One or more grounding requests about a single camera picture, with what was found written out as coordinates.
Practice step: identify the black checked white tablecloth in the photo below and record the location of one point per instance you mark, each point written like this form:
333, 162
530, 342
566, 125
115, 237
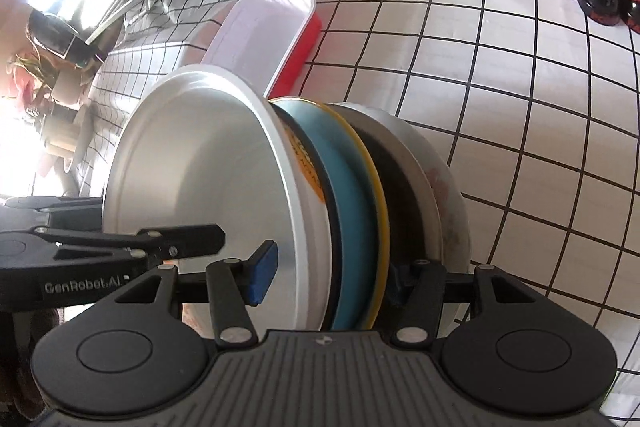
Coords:
475, 72

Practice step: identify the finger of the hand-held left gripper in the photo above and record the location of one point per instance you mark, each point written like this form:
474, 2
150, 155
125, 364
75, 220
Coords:
60, 209
195, 238

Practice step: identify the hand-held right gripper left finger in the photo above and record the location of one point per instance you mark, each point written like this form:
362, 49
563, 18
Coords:
263, 271

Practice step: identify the large white plastic bowl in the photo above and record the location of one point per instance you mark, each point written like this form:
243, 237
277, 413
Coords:
200, 167

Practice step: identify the potted plant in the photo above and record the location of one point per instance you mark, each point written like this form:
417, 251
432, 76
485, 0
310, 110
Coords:
37, 77

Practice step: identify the translucent lidded plastic container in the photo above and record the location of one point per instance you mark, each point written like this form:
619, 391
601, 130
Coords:
260, 37

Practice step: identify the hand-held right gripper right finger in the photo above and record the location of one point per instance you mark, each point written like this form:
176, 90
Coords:
401, 281

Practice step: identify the grey plate dark rim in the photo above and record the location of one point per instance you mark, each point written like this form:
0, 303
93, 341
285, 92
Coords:
400, 177

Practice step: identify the blue plate yellow rim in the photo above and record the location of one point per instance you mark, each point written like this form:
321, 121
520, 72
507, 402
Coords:
350, 207

